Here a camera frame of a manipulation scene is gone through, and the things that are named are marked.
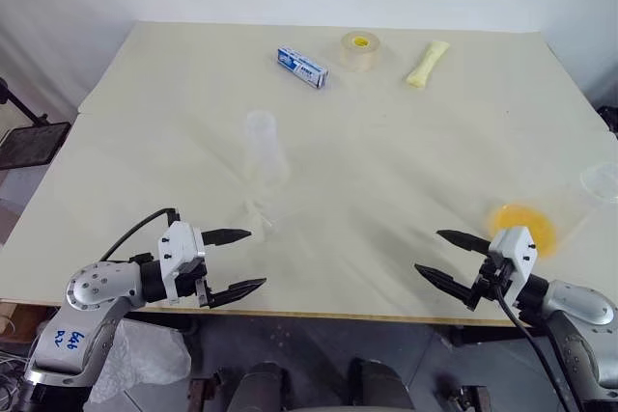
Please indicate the dark rounded shape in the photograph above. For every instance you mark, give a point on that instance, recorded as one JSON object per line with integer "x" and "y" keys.
{"x": 263, "y": 388}
{"x": 379, "y": 385}

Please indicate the blue white cardboard box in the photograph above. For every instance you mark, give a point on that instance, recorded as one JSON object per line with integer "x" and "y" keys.
{"x": 303, "y": 68}

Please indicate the rusty metal bracket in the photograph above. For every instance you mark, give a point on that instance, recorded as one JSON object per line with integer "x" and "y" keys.
{"x": 475, "y": 398}
{"x": 199, "y": 395}

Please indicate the black mesh stand plate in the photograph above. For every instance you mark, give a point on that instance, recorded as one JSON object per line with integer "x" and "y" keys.
{"x": 31, "y": 144}

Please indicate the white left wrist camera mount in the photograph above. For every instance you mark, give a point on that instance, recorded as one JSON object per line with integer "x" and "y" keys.
{"x": 179, "y": 248}

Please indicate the brown cardboard box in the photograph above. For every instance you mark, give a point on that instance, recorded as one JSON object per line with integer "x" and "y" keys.
{"x": 24, "y": 318}

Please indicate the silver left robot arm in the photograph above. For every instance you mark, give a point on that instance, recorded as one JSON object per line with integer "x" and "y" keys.
{"x": 92, "y": 286}

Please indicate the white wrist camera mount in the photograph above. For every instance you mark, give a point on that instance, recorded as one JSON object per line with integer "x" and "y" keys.
{"x": 179, "y": 248}
{"x": 516, "y": 253}

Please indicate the black stand rod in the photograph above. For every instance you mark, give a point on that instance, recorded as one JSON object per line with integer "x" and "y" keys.
{"x": 21, "y": 105}

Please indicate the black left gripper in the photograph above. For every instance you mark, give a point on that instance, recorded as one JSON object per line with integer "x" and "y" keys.
{"x": 203, "y": 282}

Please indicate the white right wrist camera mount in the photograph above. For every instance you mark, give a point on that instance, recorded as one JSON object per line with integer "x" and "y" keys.
{"x": 516, "y": 253}

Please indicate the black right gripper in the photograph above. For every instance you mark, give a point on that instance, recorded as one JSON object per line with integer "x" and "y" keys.
{"x": 495, "y": 279}

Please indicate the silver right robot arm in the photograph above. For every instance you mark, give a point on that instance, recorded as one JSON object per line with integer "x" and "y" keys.
{"x": 574, "y": 315}

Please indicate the clear crumpled plastic bag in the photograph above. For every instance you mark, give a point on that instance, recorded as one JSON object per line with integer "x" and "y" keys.
{"x": 140, "y": 359}

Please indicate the clear tape roll yellow core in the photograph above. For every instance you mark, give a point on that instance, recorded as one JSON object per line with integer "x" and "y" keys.
{"x": 359, "y": 52}

